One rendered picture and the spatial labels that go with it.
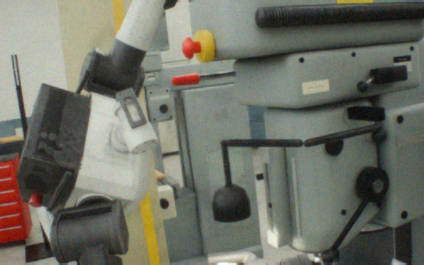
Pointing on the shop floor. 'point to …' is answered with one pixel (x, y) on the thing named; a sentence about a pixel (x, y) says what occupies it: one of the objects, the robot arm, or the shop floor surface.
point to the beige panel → (148, 239)
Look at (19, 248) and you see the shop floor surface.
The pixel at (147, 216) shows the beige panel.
